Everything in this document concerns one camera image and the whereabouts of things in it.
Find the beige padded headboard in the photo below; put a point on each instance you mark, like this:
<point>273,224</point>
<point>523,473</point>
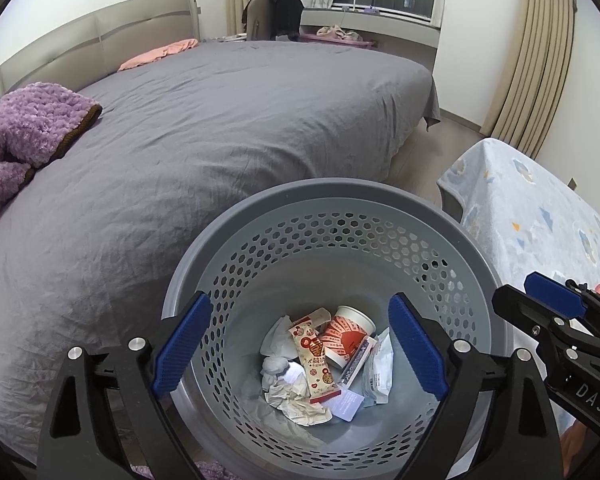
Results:
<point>95,30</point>

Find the red brown snack packet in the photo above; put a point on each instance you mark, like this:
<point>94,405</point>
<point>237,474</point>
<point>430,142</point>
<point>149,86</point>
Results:
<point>314,360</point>

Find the purple fuzzy blanket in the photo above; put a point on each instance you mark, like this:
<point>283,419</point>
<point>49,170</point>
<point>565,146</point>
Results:
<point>25,125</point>
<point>210,472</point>

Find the brown chair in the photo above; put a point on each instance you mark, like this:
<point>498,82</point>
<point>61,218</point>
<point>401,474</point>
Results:
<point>257,17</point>

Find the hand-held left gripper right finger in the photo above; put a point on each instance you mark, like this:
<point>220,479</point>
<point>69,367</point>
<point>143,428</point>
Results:
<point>417,350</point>

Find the pink plastic tray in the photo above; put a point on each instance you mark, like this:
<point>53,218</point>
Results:
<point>365,42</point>

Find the pink pillow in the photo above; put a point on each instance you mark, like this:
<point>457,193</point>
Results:
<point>160,53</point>

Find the white card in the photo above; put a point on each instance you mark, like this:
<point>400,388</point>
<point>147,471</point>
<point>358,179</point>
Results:
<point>347,402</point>

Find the pink clothes pile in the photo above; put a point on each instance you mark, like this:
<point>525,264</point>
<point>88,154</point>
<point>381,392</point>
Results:
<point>337,33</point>

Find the light blue printed blanket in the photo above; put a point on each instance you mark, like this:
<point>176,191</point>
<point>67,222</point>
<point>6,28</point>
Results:
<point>530,220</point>

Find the red white paper cup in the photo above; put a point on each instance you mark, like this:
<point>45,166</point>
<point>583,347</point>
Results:
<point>347,337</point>

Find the bed with grey sheet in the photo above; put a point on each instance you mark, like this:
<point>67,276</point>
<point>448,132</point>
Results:
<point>205,135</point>

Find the grey window bench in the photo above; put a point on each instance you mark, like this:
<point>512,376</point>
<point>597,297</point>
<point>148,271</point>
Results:
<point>405,30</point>

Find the black jacket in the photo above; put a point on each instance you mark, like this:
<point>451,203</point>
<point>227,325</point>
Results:
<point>285,12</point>

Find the white tissue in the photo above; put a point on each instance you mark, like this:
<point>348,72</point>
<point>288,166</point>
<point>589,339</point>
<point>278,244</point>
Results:
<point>276,342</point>

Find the light blue packet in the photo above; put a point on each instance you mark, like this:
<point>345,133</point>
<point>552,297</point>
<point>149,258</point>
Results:
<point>380,372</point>

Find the grey perforated plastic basket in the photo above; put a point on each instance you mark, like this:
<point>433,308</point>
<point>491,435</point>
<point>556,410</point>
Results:
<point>330,270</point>

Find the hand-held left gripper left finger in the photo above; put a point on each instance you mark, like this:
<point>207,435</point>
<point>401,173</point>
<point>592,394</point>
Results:
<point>182,350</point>

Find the white paper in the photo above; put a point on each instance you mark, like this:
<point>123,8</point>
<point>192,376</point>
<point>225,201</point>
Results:
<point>295,400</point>

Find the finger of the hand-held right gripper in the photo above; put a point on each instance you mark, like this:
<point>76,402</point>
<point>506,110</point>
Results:
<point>522,307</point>
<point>550,292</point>

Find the wall socket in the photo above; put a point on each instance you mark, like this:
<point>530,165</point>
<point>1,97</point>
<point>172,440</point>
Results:
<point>573,184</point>

